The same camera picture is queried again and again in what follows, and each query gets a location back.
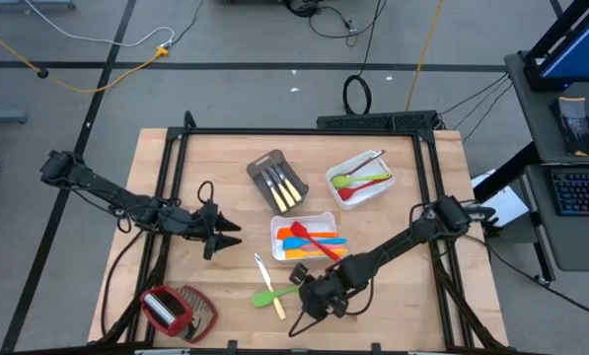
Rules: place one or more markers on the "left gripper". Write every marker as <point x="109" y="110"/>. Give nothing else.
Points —
<point x="207" y="222"/>

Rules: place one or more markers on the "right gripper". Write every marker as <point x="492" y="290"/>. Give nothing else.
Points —
<point x="321" y="298"/>

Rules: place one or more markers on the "yellow silicone spatula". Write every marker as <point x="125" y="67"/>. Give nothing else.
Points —
<point x="294" y="254"/>

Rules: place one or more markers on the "pink silicone spatula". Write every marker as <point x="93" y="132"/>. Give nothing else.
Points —
<point x="310" y="247"/>

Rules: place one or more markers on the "green silicone spatula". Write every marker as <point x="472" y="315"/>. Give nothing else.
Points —
<point x="263" y="299"/>

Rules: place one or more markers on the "orange silicone spatula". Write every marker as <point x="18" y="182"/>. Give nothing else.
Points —
<point x="284" y="234"/>

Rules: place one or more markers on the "blue silicone spatula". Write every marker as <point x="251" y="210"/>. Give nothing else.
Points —
<point x="291" y="243"/>

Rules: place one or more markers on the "red silicone spatula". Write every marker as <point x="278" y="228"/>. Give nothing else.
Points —
<point x="299" y="229"/>

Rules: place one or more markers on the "thin brown utensil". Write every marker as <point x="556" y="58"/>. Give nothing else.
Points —
<point x="368" y="163"/>

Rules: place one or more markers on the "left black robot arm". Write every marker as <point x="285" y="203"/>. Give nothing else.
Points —
<point x="101" y="190"/>

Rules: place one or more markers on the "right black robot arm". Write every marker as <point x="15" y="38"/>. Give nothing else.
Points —
<point x="397" y="241"/>

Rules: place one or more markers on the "grey translucent plastic bin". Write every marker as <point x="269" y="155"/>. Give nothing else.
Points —
<point x="257" y="170"/>

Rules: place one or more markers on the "white plastic bin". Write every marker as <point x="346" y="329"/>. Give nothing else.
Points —
<point x="318" y="219"/>
<point x="373" y="194"/>

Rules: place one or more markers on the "red metal box grater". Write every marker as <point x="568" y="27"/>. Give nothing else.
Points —
<point x="202" y="310"/>

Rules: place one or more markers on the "white paper sheet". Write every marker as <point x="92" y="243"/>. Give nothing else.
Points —
<point x="508" y="204"/>

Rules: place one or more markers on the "black floor puck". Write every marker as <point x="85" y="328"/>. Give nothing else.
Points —
<point x="42" y="73"/>

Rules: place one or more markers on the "grey cart base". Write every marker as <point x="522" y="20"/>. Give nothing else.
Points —
<point x="3" y="116"/>

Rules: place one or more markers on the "black computer desk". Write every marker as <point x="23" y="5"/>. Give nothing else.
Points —
<point x="536" y="123"/>

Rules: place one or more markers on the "black backlit keyboard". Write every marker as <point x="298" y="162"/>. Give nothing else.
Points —
<point x="582" y="192"/>

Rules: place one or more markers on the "black grey work glove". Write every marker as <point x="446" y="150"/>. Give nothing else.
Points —
<point x="572" y="123"/>

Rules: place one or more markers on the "computer monitor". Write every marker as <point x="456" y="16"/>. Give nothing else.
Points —
<point x="580" y="49"/>

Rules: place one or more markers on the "black aluminium table frame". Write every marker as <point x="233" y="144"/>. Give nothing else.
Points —
<point x="299" y="131"/>

